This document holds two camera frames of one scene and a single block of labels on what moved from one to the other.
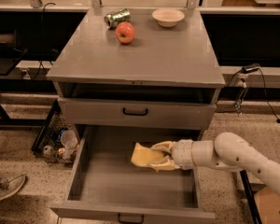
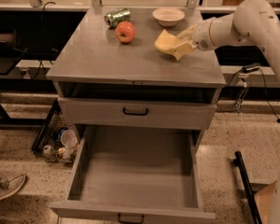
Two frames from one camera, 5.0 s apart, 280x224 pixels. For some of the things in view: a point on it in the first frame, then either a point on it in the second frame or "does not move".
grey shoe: (4, 189) does not move
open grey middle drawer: (106, 188) does not move
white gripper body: (183, 154) -> (202, 36)
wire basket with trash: (56, 138) does not move
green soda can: (117, 18) does not move
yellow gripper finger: (163, 145) -> (188, 33)
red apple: (125, 32) does not move
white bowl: (168, 17) does not move
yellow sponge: (146, 156) -> (164, 41)
